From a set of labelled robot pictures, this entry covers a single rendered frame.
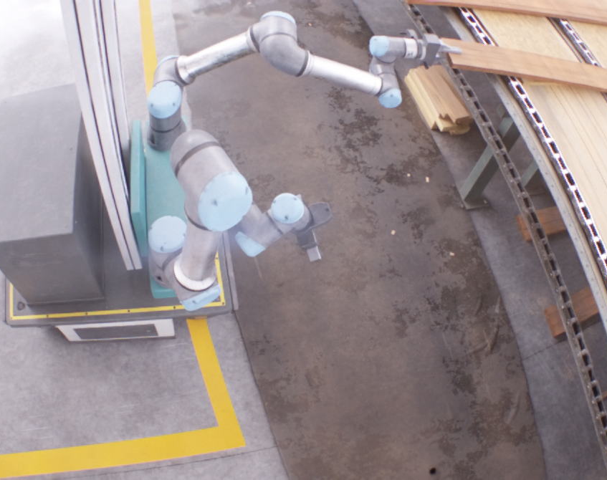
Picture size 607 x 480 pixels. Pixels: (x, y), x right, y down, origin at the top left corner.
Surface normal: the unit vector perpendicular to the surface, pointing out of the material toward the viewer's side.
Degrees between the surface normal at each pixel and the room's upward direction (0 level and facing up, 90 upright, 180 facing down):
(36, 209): 0
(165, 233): 7
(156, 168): 0
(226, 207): 82
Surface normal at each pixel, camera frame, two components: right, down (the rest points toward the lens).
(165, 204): 0.14, -0.44
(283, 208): -0.22, -0.22
